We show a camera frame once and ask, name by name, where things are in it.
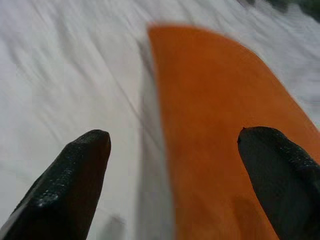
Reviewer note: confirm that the white bed cover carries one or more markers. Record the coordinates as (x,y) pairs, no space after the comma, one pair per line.
(62,75)

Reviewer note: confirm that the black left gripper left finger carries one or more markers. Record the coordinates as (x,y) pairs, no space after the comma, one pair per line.
(65,190)

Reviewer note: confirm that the orange cloth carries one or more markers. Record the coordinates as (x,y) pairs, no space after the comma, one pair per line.
(205,125)

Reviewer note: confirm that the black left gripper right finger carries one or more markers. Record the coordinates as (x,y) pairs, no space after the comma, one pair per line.
(287,180)

